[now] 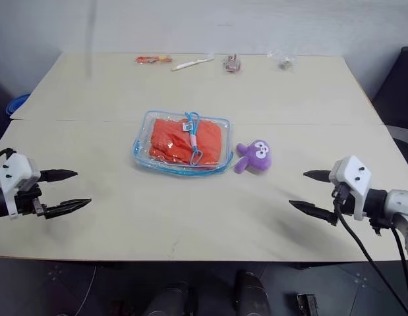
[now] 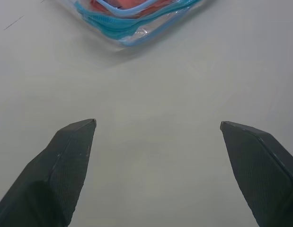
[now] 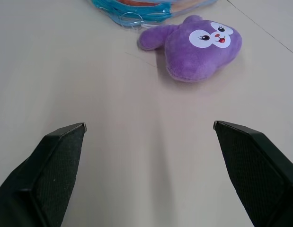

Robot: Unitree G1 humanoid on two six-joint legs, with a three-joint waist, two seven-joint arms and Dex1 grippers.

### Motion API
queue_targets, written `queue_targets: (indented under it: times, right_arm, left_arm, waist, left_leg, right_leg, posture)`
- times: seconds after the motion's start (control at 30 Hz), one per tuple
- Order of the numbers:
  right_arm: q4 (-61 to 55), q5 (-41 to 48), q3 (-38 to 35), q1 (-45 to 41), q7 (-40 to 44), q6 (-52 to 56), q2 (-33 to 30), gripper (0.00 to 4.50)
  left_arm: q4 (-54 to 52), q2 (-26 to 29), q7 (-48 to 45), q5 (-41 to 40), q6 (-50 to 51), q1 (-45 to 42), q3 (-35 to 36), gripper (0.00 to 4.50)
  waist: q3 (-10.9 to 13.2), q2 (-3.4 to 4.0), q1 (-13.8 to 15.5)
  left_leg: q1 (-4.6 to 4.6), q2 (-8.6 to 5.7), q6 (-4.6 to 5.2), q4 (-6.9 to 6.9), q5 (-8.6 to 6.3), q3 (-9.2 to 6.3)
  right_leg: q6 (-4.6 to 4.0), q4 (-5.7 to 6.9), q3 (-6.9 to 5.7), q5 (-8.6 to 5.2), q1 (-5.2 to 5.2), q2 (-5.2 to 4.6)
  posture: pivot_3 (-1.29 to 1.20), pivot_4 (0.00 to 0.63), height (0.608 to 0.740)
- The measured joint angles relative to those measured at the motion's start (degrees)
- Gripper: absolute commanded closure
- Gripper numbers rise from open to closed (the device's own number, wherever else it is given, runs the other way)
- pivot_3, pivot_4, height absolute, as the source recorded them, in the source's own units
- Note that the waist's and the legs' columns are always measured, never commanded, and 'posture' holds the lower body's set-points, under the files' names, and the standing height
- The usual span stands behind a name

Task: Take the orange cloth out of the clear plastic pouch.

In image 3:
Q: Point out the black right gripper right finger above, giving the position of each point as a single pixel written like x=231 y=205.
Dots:
x=257 y=175

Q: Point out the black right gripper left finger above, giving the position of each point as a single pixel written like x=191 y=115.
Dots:
x=42 y=179

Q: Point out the clear blue-trimmed zip pouch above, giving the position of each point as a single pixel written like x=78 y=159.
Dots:
x=146 y=10

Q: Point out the purple plush bunny toy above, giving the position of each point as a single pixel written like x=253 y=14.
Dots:
x=196 y=49

